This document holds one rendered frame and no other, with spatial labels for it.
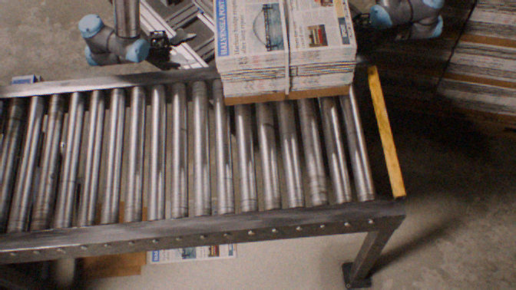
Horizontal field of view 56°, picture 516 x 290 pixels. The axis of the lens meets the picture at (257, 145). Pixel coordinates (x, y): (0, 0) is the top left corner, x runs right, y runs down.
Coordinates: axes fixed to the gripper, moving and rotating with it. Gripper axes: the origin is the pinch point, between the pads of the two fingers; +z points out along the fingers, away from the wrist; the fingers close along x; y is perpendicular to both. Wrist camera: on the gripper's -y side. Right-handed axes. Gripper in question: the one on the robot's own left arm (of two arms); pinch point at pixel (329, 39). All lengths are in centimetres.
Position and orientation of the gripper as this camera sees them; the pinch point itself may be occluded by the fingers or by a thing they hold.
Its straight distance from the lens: 163.7
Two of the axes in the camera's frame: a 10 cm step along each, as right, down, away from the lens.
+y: -0.6, -4.6, -8.8
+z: -10.0, 0.9, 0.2
